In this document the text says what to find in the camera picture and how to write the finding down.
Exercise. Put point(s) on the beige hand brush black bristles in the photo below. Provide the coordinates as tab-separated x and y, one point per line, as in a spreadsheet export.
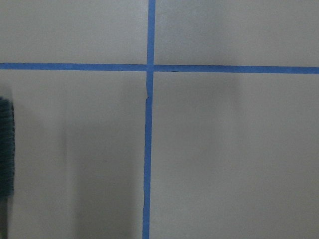
7	148

